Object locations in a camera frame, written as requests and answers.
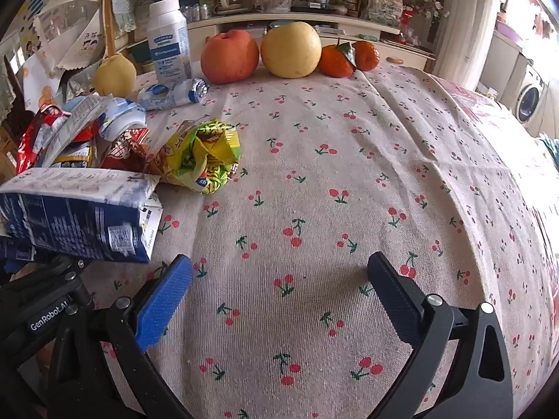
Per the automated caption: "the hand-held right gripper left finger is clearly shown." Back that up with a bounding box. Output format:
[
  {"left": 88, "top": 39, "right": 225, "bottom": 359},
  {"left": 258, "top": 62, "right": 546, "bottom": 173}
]
[{"left": 46, "top": 254, "right": 195, "bottom": 419}]

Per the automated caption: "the dark red snack wrapper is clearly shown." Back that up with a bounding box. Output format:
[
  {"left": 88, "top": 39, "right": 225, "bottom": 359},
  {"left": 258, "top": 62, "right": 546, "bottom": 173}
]
[{"left": 98, "top": 126, "right": 152, "bottom": 174}]

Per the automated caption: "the white orange print tablecloth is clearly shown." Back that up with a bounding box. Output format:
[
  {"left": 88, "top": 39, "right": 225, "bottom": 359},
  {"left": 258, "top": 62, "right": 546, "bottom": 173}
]
[{"left": 20, "top": 50, "right": 66, "bottom": 111}]

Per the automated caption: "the yellow green snack wrapper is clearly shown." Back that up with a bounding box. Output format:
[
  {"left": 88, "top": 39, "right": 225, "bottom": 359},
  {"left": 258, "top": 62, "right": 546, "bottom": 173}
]
[{"left": 151, "top": 119, "right": 242, "bottom": 195}]

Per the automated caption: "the filled white plastic bag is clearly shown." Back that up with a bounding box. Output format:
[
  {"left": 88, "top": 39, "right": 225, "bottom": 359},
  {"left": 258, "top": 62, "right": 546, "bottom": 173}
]
[{"left": 366, "top": 0, "right": 405, "bottom": 25}]

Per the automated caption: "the blue milk carton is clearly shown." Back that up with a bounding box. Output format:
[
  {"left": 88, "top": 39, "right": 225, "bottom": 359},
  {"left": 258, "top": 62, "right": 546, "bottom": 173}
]
[{"left": 0, "top": 167, "right": 164, "bottom": 265}]

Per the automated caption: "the small yellow pear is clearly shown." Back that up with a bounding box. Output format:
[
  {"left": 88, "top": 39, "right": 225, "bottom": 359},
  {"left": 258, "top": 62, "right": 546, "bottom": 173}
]
[{"left": 93, "top": 54, "right": 138, "bottom": 97}]

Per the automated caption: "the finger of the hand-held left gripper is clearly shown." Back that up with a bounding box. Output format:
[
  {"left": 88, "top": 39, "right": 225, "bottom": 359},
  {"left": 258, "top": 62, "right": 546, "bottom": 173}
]
[{"left": 25, "top": 254, "right": 96, "bottom": 337}]

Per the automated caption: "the group of silver cans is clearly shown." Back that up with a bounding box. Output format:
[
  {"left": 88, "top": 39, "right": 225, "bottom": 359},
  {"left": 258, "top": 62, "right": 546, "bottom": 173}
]
[{"left": 180, "top": 2, "right": 214, "bottom": 21}]

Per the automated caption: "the white plastic bottle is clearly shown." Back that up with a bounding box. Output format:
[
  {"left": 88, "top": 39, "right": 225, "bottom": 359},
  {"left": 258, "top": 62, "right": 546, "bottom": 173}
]
[{"left": 146, "top": 0, "right": 193, "bottom": 87}]

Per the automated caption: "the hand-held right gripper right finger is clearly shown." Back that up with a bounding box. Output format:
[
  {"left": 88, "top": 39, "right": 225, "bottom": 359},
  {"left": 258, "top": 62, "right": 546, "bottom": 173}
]
[{"left": 368, "top": 252, "right": 514, "bottom": 419}]

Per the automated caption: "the tangerine with leaf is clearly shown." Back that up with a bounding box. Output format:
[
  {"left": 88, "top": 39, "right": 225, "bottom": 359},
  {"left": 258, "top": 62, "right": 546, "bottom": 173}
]
[{"left": 317, "top": 40, "right": 357, "bottom": 78}]

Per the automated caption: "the red apple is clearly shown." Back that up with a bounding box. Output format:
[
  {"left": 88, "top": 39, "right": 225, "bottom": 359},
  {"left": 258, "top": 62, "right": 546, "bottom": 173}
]
[{"left": 200, "top": 29, "right": 261, "bottom": 85}]

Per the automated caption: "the white washing machine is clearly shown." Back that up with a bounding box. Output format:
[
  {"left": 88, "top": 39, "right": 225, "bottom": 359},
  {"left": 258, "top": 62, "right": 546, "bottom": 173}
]
[{"left": 508, "top": 62, "right": 550, "bottom": 126}]

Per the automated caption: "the cream television cabinet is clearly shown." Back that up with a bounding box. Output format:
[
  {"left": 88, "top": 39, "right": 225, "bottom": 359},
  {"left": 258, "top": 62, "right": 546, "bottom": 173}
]
[{"left": 126, "top": 10, "right": 437, "bottom": 80}]

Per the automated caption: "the wooden chair lace cover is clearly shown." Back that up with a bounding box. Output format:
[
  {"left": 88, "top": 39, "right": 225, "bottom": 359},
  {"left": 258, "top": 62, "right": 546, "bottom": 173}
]
[{"left": 102, "top": 0, "right": 141, "bottom": 55}]

